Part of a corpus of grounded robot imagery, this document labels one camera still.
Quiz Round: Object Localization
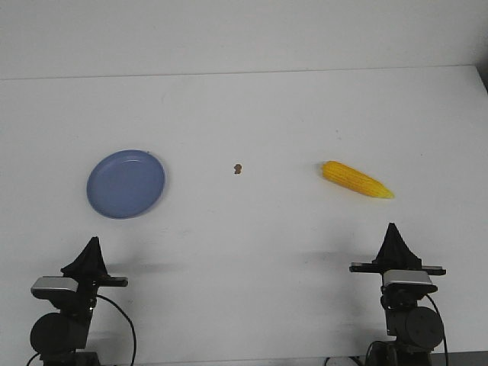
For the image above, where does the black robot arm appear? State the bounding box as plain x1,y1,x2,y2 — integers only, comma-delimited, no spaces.
30,236,137,365
349,223,449,365

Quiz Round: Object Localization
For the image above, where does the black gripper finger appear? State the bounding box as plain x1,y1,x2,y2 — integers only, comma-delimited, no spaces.
393,224,422,267
95,236,109,278
373,223,394,264
61,236,98,278

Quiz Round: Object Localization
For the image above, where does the yellow corn cob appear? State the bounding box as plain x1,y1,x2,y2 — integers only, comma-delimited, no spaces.
321,161,394,199

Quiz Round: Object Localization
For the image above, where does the blue round plate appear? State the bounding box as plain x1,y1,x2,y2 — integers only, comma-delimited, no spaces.
86,149,166,220

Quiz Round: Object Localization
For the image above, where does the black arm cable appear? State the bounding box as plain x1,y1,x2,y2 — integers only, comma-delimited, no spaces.
426,293,451,355
26,294,137,366

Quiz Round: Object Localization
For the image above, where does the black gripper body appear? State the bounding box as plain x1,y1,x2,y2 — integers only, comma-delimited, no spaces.
348,262,446,275
77,275,128,305

